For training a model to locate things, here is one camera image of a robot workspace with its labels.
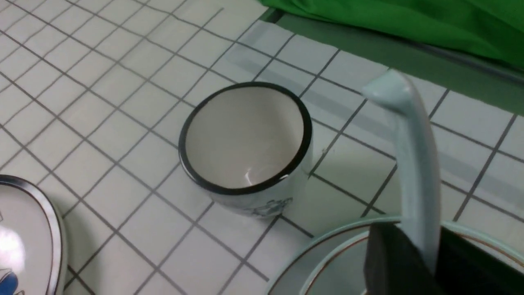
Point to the grey green metal bar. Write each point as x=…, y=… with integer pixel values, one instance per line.
x=484, y=80

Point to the white cup with black rim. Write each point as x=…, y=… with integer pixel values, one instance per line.
x=249, y=146

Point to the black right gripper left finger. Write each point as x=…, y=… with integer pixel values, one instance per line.
x=393, y=266

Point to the white illustrated plate black rim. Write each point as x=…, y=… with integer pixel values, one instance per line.
x=33, y=242

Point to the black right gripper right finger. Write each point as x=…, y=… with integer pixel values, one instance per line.
x=465, y=269

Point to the plain pale blue spoon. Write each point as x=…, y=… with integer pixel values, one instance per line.
x=417, y=161

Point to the pale blue cup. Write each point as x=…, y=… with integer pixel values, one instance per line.
x=332, y=264

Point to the green backdrop cloth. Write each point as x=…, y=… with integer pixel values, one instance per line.
x=491, y=29

